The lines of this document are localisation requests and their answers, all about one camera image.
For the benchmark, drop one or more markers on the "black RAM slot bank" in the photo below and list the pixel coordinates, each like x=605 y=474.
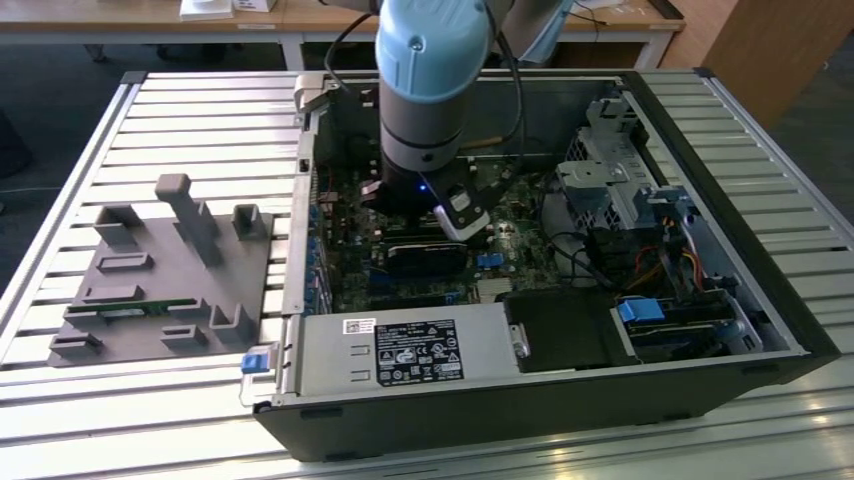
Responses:
x=401 y=233

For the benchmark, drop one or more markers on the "black drive bay cover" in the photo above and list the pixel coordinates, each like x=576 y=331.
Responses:
x=561 y=330

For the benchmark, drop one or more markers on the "black graphics card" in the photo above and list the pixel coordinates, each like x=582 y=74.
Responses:
x=428 y=257

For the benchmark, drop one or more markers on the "blue motherboard connector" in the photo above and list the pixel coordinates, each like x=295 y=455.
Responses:
x=490 y=260

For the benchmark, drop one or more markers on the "green motherboard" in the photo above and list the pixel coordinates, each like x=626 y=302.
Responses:
x=514 y=250

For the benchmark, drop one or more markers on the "small silver heat sink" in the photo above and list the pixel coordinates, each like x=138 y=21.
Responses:
x=494 y=289

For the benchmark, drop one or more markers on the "metal drive cage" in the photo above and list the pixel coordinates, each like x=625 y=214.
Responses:
x=601 y=185

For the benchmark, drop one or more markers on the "silver power supply unit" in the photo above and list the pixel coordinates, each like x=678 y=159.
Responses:
x=334 y=350

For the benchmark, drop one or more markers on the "blue plastic latch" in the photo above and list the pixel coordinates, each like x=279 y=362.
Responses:
x=254 y=363

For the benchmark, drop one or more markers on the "grey parts rack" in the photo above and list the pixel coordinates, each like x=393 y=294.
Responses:
x=154 y=280

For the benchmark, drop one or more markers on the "blue disk carrier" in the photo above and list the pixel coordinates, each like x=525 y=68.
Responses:
x=641 y=310

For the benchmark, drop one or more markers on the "green RAM stick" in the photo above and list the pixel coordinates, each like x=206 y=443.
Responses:
x=147 y=306

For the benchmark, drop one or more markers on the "white box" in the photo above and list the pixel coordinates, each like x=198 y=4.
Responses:
x=207 y=9

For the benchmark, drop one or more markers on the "black PC case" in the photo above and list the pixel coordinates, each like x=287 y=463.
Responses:
x=534 y=425

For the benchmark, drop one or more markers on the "wooden desk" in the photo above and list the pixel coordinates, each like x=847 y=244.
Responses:
x=134 y=25

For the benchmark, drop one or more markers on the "wooden cabinet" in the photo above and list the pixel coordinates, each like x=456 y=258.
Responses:
x=768 y=50

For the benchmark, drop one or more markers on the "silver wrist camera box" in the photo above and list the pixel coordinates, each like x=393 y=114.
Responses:
x=464 y=217

